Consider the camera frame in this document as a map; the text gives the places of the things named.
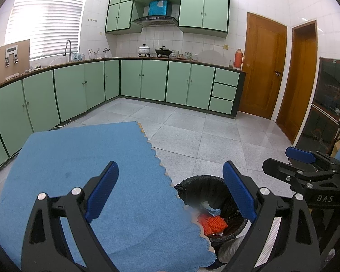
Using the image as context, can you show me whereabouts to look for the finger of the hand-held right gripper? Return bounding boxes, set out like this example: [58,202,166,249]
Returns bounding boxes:
[285,146,340,167]
[262,158,340,189]

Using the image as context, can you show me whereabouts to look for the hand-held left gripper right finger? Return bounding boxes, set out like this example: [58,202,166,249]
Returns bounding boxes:
[222,160,321,272]

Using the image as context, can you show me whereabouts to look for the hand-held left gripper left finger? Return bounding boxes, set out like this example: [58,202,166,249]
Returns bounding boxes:
[21,161,119,272]

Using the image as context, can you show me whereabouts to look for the orange foam fruit net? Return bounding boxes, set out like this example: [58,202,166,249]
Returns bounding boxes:
[198,214,228,236]

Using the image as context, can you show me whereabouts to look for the bin with black liner bag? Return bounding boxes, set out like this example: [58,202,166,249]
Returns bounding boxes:
[174,176,254,245]

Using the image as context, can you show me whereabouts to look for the dark framed panel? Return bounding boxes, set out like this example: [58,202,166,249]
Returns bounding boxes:
[297,103,340,155]
[312,57,340,108]

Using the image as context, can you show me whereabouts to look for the brown cardboard box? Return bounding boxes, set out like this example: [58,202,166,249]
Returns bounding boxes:
[330,136,340,159]

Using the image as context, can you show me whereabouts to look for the blue tablecloth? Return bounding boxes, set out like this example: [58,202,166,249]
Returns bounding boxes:
[0,121,217,271]

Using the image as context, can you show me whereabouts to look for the brown wooden door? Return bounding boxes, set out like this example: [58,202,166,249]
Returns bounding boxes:
[275,20,318,145]
[238,12,288,119]

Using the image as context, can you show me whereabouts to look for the green cabinet drawer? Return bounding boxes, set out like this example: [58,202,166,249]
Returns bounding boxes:
[209,98,234,114]
[212,83,238,101]
[214,67,241,87]

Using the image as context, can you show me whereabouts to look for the red thermos flask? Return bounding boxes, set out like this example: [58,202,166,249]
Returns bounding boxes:
[234,48,245,70]

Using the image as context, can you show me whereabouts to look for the green lower kitchen cabinets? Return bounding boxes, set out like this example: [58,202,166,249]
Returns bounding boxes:
[0,57,247,176]

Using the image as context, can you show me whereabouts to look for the green kitchen cabinets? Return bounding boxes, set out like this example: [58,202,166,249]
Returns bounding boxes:
[105,0,231,38]
[0,57,247,176]

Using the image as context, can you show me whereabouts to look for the black wok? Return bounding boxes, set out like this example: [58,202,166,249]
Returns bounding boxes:
[155,46,173,58]

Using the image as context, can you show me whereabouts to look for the steel kitchen faucet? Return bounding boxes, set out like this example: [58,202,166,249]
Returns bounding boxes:
[64,40,73,62]

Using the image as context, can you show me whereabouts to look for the white plastic device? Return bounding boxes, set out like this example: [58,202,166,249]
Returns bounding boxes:
[5,45,19,66]

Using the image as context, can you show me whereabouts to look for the green upper kitchen cabinets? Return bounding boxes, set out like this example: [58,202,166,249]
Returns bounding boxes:
[105,0,231,38]

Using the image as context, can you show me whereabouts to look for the black range hood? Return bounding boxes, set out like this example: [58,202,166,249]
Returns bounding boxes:
[132,15,179,28]

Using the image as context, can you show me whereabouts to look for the white window blinds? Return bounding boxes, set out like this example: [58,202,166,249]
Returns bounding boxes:
[4,0,89,61]

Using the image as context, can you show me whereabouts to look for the blue film-covered hood chimney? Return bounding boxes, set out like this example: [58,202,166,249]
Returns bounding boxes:
[148,0,172,17]

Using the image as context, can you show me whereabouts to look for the white power cable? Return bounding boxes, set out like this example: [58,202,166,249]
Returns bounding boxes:
[47,118,73,131]

